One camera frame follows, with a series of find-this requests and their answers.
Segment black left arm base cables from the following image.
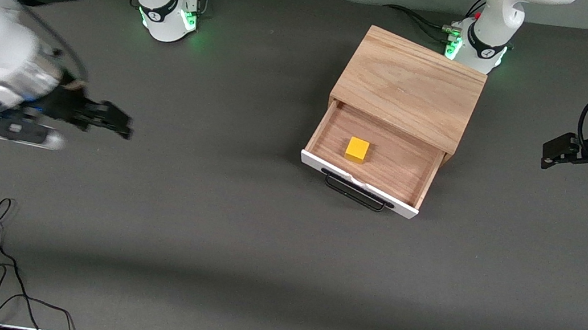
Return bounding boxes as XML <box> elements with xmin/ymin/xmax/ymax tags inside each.
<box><xmin>378</xmin><ymin>0</ymin><xmax>487</xmax><ymax>49</ymax></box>

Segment light wooden drawer cabinet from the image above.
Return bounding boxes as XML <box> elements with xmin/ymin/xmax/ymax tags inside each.
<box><xmin>321</xmin><ymin>20</ymin><xmax>493</xmax><ymax>171</ymax></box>

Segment white-fronted drawer with black handle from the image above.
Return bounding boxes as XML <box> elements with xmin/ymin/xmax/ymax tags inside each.
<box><xmin>295</xmin><ymin>95</ymin><xmax>451</xmax><ymax>223</ymax></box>

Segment yellow wooden cube block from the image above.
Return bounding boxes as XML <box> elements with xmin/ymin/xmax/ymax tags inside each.
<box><xmin>344</xmin><ymin>136</ymin><xmax>372</xmax><ymax>166</ymax></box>

